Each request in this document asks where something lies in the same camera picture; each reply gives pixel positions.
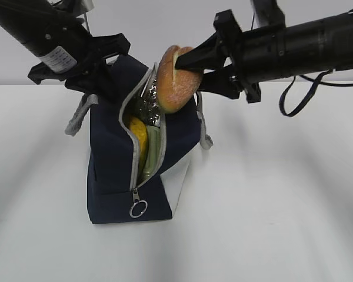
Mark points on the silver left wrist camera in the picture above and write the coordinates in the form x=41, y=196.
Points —
x=75, y=7

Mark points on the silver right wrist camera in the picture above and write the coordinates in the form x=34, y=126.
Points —
x=268, y=13

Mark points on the green lidded glass container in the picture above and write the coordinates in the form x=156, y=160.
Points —
x=154, y=139

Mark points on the navy blue lunch bag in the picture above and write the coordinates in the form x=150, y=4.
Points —
x=114, y=194

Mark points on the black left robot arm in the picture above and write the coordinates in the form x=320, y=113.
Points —
x=17, y=16

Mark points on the brown bread roll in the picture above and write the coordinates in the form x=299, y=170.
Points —
x=175, y=87

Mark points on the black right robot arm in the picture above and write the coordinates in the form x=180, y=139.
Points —
x=272, y=53

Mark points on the yellow banana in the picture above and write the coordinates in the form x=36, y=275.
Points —
x=138, y=128

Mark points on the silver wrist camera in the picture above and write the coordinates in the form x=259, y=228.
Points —
x=75, y=7
x=268, y=13

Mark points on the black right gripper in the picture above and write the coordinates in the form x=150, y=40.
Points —
x=226, y=42

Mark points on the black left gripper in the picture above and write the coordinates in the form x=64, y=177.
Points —
x=68, y=52

